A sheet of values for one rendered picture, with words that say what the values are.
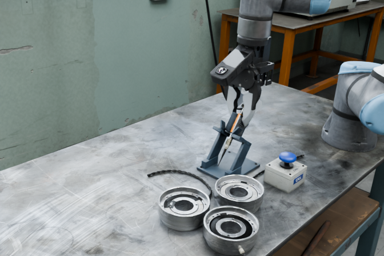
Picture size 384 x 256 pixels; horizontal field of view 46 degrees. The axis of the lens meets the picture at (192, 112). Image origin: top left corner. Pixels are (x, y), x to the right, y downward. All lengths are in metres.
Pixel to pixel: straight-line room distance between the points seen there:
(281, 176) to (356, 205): 0.54
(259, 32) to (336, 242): 0.66
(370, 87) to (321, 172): 0.24
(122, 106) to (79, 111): 0.31
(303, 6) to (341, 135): 0.42
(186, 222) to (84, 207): 0.22
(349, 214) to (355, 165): 0.30
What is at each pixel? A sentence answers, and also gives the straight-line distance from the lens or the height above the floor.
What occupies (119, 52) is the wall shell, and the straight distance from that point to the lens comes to 2.73.
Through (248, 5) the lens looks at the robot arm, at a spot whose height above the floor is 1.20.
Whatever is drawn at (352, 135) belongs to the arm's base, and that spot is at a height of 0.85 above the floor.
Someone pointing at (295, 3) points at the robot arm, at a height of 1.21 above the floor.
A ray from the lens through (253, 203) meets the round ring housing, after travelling 0.95.
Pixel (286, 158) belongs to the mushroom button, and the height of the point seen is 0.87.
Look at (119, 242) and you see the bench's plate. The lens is 0.89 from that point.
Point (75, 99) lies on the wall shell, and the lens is 2.62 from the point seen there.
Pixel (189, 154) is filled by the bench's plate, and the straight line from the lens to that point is 1.17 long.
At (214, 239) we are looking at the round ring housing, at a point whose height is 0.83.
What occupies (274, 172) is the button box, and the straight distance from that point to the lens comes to 1.06.
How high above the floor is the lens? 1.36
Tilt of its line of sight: 23 degrees down
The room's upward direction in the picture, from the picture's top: 3 degrees clockwise
